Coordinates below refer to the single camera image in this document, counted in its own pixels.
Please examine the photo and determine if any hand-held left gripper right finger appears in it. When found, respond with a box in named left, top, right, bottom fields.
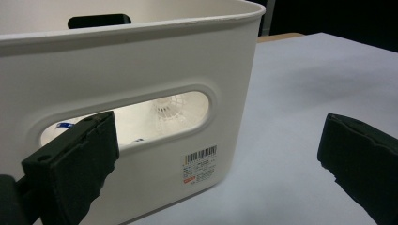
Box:
left=316, top=112, right=398, bottom=225

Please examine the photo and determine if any white plastic bin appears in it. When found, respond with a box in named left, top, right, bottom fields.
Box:
left=0, top=0, right=267, bottom=225

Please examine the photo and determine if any white table sheet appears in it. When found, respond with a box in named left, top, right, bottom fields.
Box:
left=128, top=32, right=398, bottom=225

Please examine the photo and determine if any white feather shuttlecock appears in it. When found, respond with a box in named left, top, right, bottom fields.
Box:
left=150, top=93, right=210, bottom=134
left=40, top=121, right=83, bottom=147

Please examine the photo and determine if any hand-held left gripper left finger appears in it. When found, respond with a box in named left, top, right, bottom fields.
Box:
left=21, top=111, right=120, bottom=225

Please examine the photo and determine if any white metal stand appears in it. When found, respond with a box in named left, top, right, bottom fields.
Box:
left=260, top=0, right=277, bottom=37

